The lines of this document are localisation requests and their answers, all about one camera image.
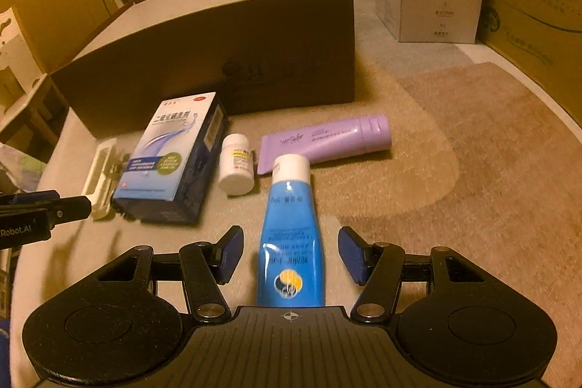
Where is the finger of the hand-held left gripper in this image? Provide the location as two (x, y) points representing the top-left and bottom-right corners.
(27, 196), (93, 223)
(0, 189), (61, 207)

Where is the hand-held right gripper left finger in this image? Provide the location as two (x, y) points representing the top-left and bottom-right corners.
(91, 225), (246, 324)

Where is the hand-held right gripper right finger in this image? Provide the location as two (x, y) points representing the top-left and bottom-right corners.
(337, 225), (491, 324)

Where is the blue tube with white cap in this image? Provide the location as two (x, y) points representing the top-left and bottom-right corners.
(255, 153), (326, 308)

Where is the small white pill bottle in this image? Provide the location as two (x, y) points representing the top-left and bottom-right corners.
(219, 133), (256, 196)

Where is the blue medicine box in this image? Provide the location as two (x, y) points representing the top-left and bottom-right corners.
(112, 91), (230, 226)

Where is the purple tube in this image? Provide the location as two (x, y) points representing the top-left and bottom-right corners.
(256, 114), (392, 175)

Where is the striped green white cloth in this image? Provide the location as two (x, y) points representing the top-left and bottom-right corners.
(0, 141), (47, 194)

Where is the white plastic holder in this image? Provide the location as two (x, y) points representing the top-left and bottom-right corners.
(81, 140), (133, 221)

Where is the white wooden chair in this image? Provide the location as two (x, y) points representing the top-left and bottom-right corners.
(0, 6), (61, 135)

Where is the brown mat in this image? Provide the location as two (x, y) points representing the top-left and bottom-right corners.
(335, 61), (582, 327)

